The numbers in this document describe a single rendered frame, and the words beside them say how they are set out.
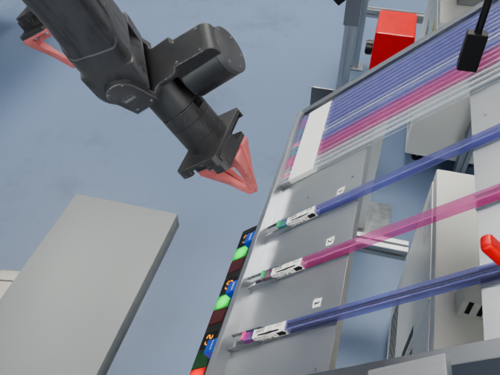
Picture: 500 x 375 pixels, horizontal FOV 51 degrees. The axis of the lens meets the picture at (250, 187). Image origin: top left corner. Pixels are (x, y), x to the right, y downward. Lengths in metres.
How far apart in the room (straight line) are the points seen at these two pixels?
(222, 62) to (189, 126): 0.10
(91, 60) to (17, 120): 2.07
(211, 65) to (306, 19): 2.69
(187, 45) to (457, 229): 0.73
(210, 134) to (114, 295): 0.47
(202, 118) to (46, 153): 1.76
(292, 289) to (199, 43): 0.38
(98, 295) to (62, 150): 1.39
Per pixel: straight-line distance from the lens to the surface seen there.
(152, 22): 3.25
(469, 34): 0.63
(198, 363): 0.85
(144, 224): 1.11
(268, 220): 0.93
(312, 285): 0.74
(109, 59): 0.54
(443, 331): 0.97
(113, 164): 2.21
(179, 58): 0.58
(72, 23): 0.51
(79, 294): 1.03
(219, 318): 0.88
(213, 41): 0.57
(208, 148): 0.64
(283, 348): 0.70
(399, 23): 1.47
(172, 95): 0.61
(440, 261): 1.07
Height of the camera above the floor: 1.41
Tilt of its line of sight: 44 degrees down
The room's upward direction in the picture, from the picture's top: straight up
